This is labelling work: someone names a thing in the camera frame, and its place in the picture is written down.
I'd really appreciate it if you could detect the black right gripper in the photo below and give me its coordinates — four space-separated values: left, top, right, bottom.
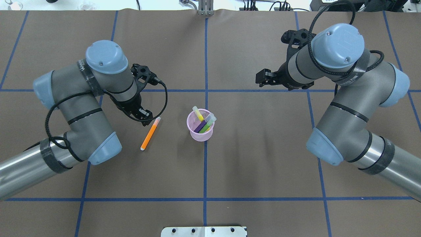
256 65 314 91

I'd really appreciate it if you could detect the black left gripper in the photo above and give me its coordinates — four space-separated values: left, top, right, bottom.
116 95 153 122

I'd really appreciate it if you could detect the orange marker pen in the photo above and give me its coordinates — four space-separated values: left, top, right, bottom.
140 117 161 150

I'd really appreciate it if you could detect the yellow marker pen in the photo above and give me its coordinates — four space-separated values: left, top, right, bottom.
192 106 204 122

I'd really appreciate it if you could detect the green marker pen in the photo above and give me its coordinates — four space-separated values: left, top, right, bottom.
198 113 216 134

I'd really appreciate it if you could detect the purple marker pen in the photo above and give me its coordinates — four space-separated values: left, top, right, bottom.
194 120 207 133

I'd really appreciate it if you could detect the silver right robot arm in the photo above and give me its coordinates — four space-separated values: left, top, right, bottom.
256 23 420 201

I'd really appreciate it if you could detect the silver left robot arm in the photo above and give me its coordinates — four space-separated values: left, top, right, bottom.
0 40 162 200

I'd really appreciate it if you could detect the pink mesh pen holder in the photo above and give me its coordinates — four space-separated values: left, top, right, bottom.
186 110 215 142

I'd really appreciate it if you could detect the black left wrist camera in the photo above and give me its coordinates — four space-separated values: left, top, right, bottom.
131 64 162 89

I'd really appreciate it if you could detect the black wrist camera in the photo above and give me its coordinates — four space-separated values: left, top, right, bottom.
131 64 162 89
281 29 316 54

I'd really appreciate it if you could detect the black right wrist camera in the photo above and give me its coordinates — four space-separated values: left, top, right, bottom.
281 29 316 54

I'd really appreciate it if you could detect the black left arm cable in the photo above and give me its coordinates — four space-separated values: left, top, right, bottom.
45 77 168 163

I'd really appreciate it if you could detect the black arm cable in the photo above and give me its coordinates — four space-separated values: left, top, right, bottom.
45 77 168 163
308 0 384 96

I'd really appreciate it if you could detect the aluminium frame post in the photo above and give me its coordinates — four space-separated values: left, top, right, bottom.
198 0 214 16

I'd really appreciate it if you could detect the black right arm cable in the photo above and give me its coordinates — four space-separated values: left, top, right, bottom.
308 0 384 96

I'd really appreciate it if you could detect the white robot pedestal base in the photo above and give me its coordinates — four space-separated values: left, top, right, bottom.
161 226 248 237

